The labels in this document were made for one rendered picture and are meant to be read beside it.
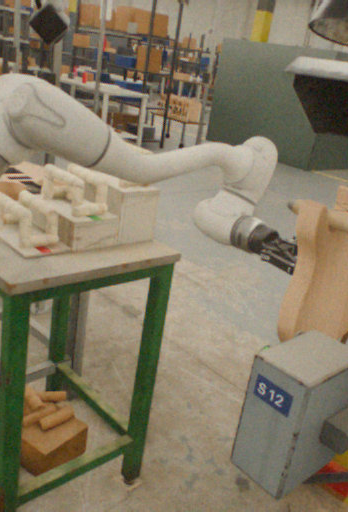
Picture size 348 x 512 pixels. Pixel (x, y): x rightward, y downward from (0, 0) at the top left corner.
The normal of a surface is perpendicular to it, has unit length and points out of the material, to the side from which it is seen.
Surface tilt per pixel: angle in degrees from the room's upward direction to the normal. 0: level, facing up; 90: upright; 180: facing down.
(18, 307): 90
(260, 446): 90
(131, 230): 90
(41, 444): 0
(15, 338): 90
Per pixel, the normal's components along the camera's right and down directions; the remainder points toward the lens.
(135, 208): 0.65, 0.37
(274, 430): -0.73, 0.15
